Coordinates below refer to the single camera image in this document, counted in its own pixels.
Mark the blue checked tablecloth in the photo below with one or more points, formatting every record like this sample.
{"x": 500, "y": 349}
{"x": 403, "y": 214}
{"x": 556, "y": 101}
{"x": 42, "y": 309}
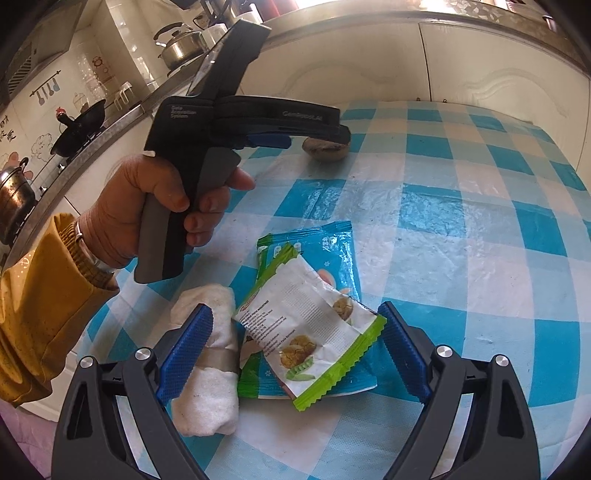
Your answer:
{"x": 461, "y": 277}

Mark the steel kettle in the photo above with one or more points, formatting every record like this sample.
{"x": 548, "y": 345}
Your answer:
{"x": 180, "y": 53}

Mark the white cup rack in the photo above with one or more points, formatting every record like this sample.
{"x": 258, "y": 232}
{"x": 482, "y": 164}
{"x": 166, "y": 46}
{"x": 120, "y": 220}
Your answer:
{"x": 122, "y": 94}

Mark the black wok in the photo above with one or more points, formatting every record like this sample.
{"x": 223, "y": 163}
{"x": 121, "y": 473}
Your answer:
{"x": 87, "y": 122}

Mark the dark cooking pot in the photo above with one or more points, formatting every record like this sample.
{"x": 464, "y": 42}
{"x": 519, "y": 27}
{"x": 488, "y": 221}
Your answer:
{"x": 16, "y": 198}

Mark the green white snack packet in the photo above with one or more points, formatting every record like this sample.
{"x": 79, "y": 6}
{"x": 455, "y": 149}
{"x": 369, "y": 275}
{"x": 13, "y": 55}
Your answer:
{"x": 300, "y": 318}

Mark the person's left hand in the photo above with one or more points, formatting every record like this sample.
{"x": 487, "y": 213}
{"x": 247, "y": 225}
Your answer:
{"x": 120, "y": 207}

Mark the blue snack packet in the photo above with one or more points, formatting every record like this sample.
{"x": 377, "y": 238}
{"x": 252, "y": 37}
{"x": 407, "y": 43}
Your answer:
{"x": 339, "y": 258}

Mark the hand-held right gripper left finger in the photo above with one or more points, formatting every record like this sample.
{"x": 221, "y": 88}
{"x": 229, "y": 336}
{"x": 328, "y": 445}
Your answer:
{"x": 189, "y": 346}

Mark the white towel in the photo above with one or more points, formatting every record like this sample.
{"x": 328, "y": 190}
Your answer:
{"x": 207, "y": 401}

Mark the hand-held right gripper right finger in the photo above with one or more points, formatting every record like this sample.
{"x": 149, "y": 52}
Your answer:
{"x": 404, "y": 346}

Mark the white cup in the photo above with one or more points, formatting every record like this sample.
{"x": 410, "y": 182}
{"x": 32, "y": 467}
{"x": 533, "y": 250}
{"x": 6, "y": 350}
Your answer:
{"x": 214, "y": 34}

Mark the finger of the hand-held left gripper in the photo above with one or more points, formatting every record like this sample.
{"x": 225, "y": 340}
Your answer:
{"x": 323, "y": 131}
{"x": 270, "y": 141}

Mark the white cabinet door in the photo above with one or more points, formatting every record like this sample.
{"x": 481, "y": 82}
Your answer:
{"x": 323, "y": 60}
{"x": 508, "y": 78}

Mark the grey range hood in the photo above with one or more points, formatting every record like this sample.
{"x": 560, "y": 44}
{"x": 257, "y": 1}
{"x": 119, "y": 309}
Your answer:
{"x": 37, "y": 55}

